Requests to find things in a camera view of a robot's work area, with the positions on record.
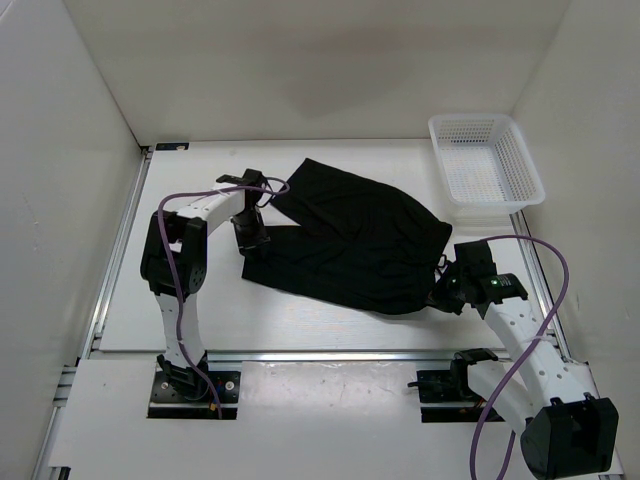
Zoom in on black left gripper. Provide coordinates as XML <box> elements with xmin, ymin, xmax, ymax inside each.
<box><xmin>230</xmin><ymin>210</ymin><xmax>270</xmax><ymax>261</ymax></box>

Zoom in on black shorts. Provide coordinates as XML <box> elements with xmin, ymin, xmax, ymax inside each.
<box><xmin>242</xmin><ymin>159</ymin><xmax>453</xmax><ymax>315</ymax></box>

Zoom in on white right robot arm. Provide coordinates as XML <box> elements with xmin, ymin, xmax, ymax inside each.
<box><xmin>430</xmin><ymin>262</ymin><xmax>619</xmax><ymax>479</ymax></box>

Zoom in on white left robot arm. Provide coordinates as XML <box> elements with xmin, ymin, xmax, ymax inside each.
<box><xmin>140</xmin><ymin>175</ymin><xmax>273</xmax><ymax>400</ymax></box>

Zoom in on small blue label sticker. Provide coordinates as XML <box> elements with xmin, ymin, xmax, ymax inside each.
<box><xmin>155</xmin><ymin>142</ymin><xmax>190</xmax><ymax>151</ymax></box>

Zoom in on white plastic mesh basket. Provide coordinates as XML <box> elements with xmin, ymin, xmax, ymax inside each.
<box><xmin>428</xmin><ymin>113</ymin><xmax>546</xmax><ymax>225</ymax></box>

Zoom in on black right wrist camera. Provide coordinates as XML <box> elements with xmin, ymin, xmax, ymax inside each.
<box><xmin>454</xmin><ymin>240</ymin><xmax>528</xmax><ymax>309</ymax></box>

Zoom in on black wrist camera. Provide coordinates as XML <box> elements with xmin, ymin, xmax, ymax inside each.
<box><xmin>214</xmin><ymin>169</ymin><xmax>267</xmax><ymax>193</ymax></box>
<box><xmin>454</xmin><ymin>240</ymin><xmax>528</xmax><ymax>309</ymax></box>

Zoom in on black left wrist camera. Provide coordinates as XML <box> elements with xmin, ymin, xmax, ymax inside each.
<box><xmin>214</xmin><ymin>169</ymin><xmax>267</xmax><ymax>193</ymax></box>

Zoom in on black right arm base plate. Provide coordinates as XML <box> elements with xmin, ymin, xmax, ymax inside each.
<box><xmin>407</xmin><ymin>348</ymin><xmax>499</xmax><ymax>424</ymax></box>

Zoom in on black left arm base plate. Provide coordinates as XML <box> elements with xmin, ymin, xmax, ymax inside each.
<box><xmin>147</xmin><ymin>370</ymin><xmax>241</xmax><ymax>421</ymax></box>

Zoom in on aluminium table edge rail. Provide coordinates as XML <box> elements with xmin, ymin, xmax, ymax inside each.
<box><xmin>84</xmin><ymin>347</ymin><xmax>566</xmax><ymax>365</ymax></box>

